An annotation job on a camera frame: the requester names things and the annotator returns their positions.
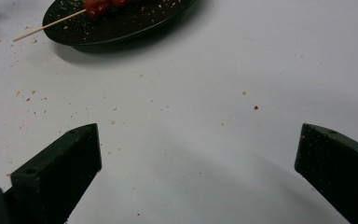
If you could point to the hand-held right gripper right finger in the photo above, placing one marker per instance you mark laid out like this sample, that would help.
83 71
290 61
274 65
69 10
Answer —
341 174

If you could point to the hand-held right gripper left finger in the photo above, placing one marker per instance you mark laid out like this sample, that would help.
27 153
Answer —
52 180

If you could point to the wooden skewer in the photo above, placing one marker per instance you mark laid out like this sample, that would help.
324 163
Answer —
49 25

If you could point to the black round plate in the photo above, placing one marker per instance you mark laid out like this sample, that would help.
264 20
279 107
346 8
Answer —
121 28

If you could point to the red candied fruit piece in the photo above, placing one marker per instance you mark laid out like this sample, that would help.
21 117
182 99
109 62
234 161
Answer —
96 6

